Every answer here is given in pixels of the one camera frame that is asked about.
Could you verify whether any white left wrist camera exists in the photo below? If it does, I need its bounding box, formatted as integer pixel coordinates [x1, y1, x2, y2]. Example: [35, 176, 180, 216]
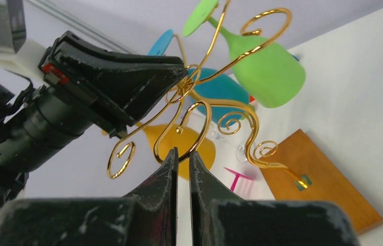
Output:
[0, 1, 46, 78]

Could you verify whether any gold wire glass rack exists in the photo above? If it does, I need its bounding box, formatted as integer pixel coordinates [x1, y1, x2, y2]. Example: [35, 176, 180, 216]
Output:
[106, 0, 383, 236]

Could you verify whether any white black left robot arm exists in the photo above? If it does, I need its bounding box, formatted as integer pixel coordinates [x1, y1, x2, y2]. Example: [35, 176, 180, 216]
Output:
[0, 31, 187, 208]

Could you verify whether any green plastic wine glass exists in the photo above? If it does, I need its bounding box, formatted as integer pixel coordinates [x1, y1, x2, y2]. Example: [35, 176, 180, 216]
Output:
[182, 1, 306, 108]

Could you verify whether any pink plastic wine glass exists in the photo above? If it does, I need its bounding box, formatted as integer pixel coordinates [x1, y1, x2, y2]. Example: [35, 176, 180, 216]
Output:
[224, 167, 253, 192]

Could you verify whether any blue plastic wine glass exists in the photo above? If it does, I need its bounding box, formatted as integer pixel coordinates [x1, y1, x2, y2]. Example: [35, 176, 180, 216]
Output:
[148, 29, 250, 128]

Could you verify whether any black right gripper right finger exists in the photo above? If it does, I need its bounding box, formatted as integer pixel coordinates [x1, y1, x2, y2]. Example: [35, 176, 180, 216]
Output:
[189, 151, 359, 245]

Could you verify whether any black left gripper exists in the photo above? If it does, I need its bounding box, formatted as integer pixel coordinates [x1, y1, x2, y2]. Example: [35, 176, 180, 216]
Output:
[38, 31, 187, 139]

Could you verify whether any orange red toy block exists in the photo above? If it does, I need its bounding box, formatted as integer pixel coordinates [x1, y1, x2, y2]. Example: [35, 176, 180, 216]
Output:
[249, 95, 255, 103]

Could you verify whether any yellow plastic wine glass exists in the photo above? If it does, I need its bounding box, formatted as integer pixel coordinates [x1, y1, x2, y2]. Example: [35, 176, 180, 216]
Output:
[143, 124, 216, 169]

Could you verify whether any clear tall wine glass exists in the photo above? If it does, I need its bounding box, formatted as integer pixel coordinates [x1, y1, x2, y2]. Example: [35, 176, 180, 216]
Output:
[208, 122, 248, 163]

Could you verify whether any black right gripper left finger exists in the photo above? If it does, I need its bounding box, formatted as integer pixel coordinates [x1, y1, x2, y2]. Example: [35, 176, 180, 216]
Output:
[0, 148, 178, 245]

